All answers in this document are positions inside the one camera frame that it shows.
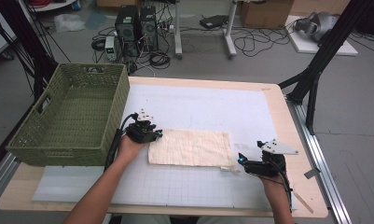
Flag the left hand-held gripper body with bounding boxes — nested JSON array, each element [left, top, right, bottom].
[[125, 108, 159, 145]]

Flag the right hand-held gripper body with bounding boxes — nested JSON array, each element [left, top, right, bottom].
[[243, 138, 300, 178]]

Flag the cream printed cloth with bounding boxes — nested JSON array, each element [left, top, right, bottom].
[[147, 128, 242, 174]]

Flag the green woven basket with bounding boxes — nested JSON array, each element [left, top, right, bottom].
[[6, 63, 132, 168]]

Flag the person's right hand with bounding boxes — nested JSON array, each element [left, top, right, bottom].
[[260, 173, 290, 198]]

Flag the person's left hand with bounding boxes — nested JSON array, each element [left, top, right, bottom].
[[116, 134, 149, 166]]

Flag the white grid mat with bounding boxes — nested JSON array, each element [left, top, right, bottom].
[[32, 83, 298, 211]]

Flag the grey tape piece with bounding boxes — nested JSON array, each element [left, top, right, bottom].
[[303, 167, 322, 180]]

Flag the thin wooden stick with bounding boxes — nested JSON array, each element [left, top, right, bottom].
[[292, 189, 315, 215]]

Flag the person's light trousers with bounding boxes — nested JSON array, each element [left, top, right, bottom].
[[118, 214, 245, 224]]

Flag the white power supply box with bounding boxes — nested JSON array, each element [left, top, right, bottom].
[[104, 35, 118, 63]]

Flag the white desk leg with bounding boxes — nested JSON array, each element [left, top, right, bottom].
[[173, 0, 184, 61], [223, 0, 239, 60]]

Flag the black computer tower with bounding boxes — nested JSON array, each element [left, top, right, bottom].
[[114, 5, 142, 59], [139, 5, 159, 52]]

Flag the white floor board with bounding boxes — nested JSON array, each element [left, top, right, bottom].
[[284, 14, 359, 57]]

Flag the black flat device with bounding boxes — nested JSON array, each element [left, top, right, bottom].
[[199, 14, 230, 30]]

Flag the brown cardboard box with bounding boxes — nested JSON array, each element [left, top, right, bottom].
[[239, 0, 296, 30]]

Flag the clear plastic bag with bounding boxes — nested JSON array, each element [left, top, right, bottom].
[[53, 13, 87, 34]]

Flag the grey headset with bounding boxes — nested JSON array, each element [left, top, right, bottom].
[[293, 11, 339, 43]]

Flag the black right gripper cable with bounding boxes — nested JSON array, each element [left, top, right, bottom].
[[268, 158, 294, 213]]

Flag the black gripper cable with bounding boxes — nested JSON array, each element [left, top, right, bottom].
[[103, 112, 139, 173], [268, 158, 294, 213]]

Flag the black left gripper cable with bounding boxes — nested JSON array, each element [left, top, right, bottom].
[[103, 112, 139, 173]]

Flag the coiled black cable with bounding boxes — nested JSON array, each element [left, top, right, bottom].
[[148, 50, 172, 70]]

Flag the black floor cables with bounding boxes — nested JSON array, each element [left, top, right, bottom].
[[232, 25, 292, 58]]

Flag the black metal frame stand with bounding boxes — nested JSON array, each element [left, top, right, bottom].
[[277, 0, 374, 135], [0, 0, 60, 103]]

